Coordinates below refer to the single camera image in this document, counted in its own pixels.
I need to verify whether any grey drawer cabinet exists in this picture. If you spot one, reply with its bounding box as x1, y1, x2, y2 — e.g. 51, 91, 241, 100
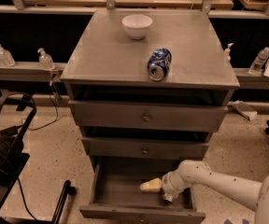
60, 8, 241, 224

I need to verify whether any clear pump bottle near cabinet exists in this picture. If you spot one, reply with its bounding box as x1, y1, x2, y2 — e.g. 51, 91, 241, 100
37, 48, 55, 71

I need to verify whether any black chair left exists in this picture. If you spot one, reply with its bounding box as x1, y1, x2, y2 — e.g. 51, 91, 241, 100
0, 90, 36, 209

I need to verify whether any silver green 7up can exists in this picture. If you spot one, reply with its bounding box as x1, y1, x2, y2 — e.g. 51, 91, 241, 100
162, 193, 173, 203

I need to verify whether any black cable on floor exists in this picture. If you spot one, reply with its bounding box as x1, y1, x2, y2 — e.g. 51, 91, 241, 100
0, 75, 63, 135

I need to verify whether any blue crushed soda can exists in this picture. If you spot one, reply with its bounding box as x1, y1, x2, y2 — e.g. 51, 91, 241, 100
147, 49, 172, 81

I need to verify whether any grey box on floor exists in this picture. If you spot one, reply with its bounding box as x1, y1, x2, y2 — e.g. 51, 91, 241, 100
232, 101, 258, 120

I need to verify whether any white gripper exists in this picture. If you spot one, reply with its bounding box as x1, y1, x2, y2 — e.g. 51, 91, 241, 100
140, 171, 184, 196

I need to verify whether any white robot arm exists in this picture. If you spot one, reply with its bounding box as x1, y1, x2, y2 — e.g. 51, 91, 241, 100
140, 160, 269, 224

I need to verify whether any clear water bottle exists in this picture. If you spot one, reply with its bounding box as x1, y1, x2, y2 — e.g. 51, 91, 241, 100
248, 47, 269, 74

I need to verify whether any grey open bottom drawer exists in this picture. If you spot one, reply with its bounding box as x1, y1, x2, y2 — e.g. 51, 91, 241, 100
80, 157, 205, 224

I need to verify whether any clear pump bottle right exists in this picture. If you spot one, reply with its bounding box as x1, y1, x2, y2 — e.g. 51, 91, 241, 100
224, 43, 234, 61

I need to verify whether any grey top drawer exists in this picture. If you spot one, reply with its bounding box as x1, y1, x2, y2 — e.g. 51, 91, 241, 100
69, 101, 228, 133

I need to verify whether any grey middle drawer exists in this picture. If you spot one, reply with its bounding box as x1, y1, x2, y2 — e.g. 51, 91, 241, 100
82, 137, 208, 160

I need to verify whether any white ceramic bowl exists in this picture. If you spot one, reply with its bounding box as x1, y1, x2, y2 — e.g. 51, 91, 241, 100
121, 14, 153, 39

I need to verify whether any black stand leg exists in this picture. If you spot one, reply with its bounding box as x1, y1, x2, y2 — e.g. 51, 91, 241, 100
51, 180, 77, 224

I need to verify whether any clear pump bottle far left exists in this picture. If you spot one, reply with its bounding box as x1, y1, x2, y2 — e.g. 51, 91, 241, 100
0, 44, 15, 67

